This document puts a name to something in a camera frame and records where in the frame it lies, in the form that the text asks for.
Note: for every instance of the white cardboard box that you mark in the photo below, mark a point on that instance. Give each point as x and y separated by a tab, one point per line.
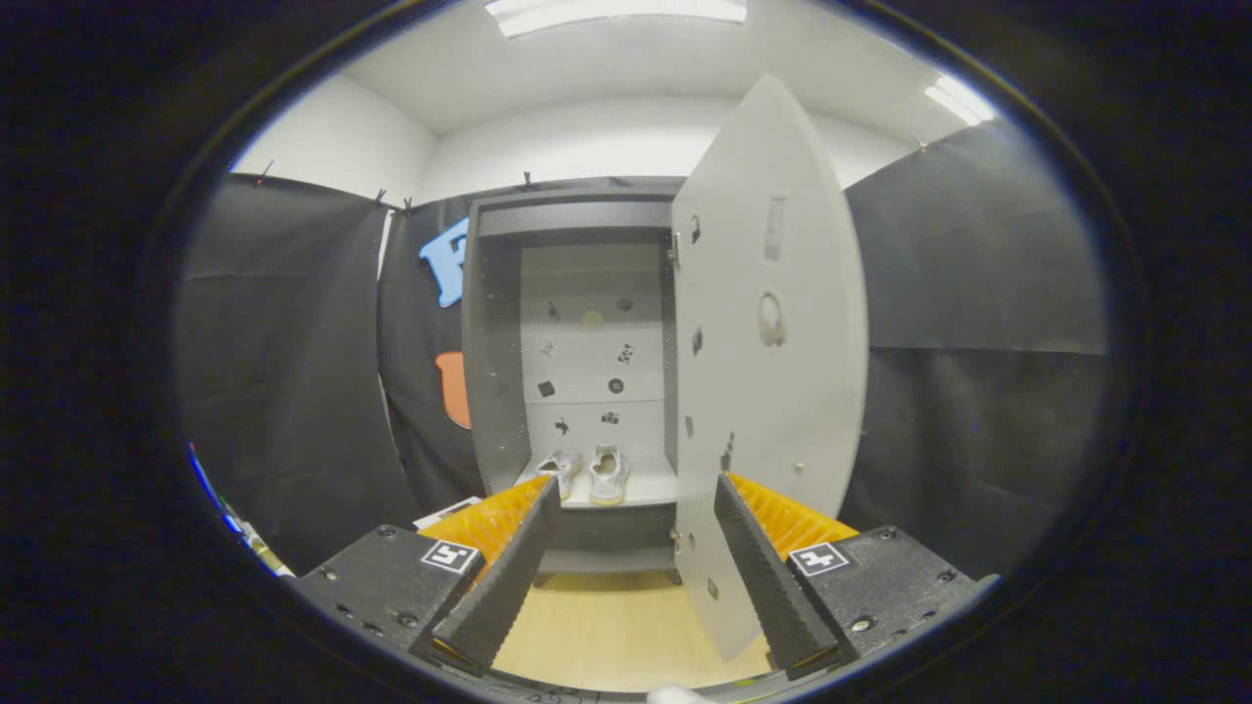
445	513

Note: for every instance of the long ceiling light panel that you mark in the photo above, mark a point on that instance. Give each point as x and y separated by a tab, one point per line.
616	14

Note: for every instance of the dark grey shoe cabinet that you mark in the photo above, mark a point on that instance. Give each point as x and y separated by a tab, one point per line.
494	391

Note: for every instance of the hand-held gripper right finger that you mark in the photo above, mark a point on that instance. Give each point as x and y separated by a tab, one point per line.
768	587

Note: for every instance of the black backdrop cloth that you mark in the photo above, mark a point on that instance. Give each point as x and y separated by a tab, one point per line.
284	372

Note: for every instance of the white shoe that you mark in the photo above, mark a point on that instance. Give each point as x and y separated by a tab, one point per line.
560	467
608	479

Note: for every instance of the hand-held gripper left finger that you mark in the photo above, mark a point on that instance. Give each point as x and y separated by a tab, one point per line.
509	587

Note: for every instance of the small ceiling light panel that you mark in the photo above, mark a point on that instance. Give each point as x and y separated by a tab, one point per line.
959	100

